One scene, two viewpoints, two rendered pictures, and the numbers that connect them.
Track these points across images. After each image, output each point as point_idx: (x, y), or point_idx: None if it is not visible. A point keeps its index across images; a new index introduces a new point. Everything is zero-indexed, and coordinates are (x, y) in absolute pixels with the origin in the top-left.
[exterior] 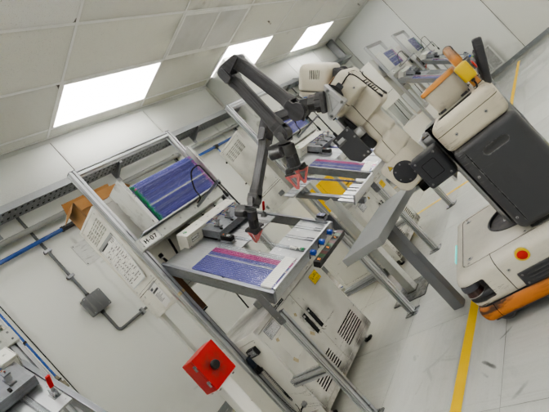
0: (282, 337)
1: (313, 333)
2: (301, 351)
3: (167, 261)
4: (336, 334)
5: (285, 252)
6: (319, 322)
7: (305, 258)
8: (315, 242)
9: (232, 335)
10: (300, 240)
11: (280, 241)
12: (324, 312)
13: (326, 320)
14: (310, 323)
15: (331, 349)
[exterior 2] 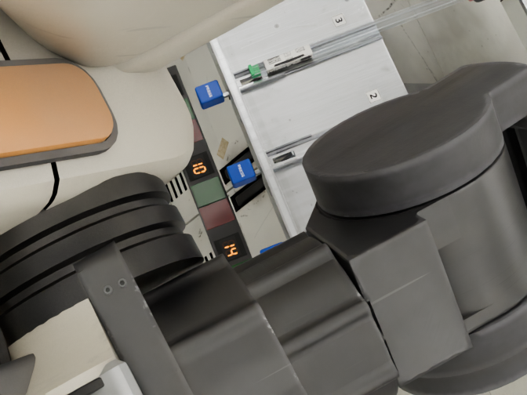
0: None
1: (220, 150)
2: (195, 78)
3: None
4: (207, 245)
5: (303, 23)
6: (241, 193)
7: (212, 54)
8: (250, 144)
9: (442, 13)
10: (325, 119)
11: (390, 60)
12: (259, 239)
13: (241, 229)
14: (244, 154)
15: (183, 195)
